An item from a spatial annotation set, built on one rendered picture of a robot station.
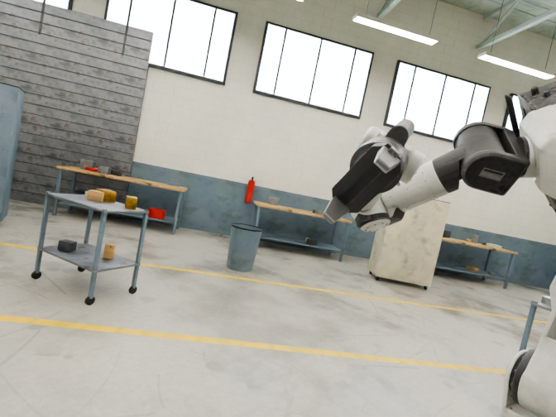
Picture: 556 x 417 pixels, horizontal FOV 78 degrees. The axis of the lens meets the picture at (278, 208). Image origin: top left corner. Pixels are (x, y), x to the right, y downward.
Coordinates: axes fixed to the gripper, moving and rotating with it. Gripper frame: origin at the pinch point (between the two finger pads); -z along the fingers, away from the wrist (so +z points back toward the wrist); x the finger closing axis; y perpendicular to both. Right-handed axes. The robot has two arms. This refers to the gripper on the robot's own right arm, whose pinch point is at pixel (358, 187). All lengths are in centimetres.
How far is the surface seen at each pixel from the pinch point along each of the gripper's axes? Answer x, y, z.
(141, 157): -461, -347, 452
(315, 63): -146, -237, 716
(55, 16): -339, -620, 428
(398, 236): -226, 123, 528
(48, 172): -556, -440, 336
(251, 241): -298, -44, 323
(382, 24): -6, -148, 612
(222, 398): -186, 34, 71
